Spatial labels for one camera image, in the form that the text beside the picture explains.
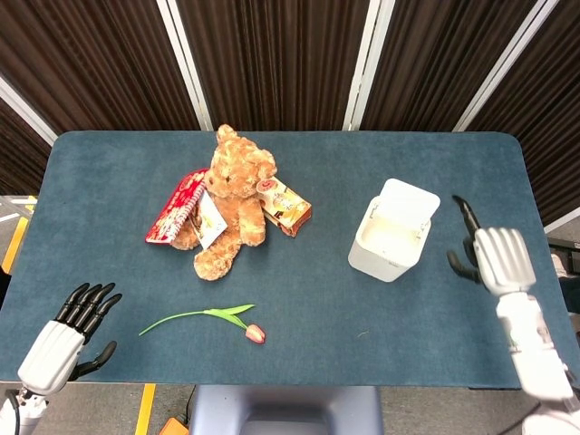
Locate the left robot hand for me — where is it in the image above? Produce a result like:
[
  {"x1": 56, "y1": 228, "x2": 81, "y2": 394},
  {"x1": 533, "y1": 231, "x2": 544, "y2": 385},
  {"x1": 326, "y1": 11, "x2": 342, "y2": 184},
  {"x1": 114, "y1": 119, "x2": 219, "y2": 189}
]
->
[{"x1": 17, "y1": 282, "x2": 123, "y2": 396}]

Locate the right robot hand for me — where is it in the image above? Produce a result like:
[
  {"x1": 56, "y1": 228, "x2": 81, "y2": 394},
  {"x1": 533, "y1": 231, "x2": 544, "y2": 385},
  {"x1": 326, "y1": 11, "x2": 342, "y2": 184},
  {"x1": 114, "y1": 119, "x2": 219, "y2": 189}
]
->
[{"x1": 446, "y1": 195, "x2": 537, "y2": 298}]

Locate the white open-lid box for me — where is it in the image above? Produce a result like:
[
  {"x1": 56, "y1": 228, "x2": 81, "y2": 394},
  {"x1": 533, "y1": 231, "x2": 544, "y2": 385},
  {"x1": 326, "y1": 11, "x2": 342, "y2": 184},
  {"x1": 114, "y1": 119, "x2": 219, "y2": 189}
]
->
[{"x1": 347, "y1": 178, "x2": 441, "y2": 284}]

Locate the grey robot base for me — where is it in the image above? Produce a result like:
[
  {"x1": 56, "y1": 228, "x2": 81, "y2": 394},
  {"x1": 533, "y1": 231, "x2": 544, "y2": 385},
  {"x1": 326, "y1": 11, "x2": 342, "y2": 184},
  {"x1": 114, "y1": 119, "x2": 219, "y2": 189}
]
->
[{"x1": 188, "y1": 384, "x2": 386, "y2": 435}]

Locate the orange box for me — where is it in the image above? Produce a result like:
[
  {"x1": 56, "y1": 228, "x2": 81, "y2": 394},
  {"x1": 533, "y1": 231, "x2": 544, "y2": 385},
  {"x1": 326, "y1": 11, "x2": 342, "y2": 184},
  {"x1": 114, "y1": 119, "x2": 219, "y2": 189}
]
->
[{"x1": 158, "y1": 417, "x2": 190, "y2": 435}]

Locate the pink tulip with green stem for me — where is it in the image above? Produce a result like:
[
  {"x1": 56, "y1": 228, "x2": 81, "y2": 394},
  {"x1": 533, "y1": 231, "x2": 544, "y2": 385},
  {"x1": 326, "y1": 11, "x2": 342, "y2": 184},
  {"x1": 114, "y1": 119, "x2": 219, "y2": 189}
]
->
[{"x1": 138, "y1": 304, "x2": 267, "y2": 344}]

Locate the red snack bag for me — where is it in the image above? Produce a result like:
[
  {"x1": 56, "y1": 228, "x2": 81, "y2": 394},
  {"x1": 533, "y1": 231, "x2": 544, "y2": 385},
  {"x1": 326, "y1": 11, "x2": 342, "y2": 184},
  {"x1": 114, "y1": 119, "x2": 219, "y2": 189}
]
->
[{"x1": 144, "y1": 168, "x2": 210, "y2": 247}]

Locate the white card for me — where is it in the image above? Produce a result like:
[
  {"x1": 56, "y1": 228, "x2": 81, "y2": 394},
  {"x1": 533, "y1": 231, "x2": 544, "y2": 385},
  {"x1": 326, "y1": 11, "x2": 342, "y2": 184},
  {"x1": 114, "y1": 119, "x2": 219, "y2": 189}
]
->
[{"x1": 195, "y1": 188, "x2": 228, "y2": 250}]

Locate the gold snack box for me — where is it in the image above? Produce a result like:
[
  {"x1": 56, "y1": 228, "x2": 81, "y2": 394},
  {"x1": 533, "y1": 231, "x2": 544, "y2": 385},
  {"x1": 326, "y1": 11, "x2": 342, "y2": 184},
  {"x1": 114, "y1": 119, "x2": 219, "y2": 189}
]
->
[{"x1": 254, "y1": 175, "x2": 314, "y2": 239}]

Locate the blue table mat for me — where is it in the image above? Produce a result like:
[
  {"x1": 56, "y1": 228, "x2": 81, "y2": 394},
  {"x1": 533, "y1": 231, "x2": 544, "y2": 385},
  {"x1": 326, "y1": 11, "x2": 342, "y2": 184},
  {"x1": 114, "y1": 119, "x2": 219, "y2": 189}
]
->
[{"x1": 0, "y1": 130, "x2": 573, "y2": 391}]

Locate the brown teddy bear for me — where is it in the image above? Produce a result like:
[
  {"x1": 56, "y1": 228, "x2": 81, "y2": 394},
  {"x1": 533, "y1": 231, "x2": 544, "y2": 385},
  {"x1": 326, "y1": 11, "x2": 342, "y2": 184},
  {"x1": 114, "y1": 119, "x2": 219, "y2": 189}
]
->
[{"x1": 172, "y1": 123, "x2": 278, "y2": 282}]

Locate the dark folding screen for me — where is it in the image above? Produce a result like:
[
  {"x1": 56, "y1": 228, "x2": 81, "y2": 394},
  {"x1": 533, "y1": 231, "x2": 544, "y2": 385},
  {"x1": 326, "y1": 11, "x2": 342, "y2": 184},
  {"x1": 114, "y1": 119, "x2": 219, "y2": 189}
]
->
[{"x1": 0, "y1": 0, "x2": 580, "y2": 227}]

